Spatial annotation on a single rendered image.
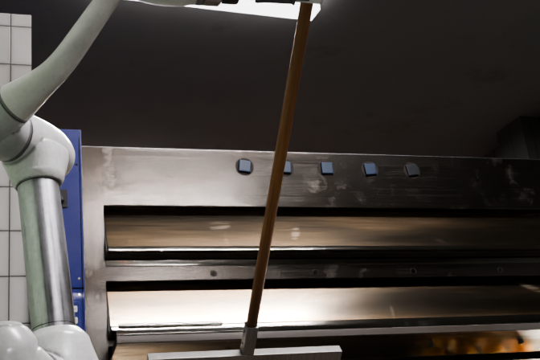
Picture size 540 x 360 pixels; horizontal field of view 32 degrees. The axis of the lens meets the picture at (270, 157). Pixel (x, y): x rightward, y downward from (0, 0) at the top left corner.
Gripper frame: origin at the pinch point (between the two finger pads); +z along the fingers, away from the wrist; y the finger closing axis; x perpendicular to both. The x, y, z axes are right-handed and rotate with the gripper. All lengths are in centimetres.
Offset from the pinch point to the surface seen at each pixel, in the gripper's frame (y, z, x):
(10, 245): -64, -61, -106
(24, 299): -51, -56, -118
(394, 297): -51, 70, -120
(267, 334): -29, 17, -118
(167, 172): -84, -9, -89
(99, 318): -46, -33, -122
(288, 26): -288, 95, -98
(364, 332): -29, 50, -118
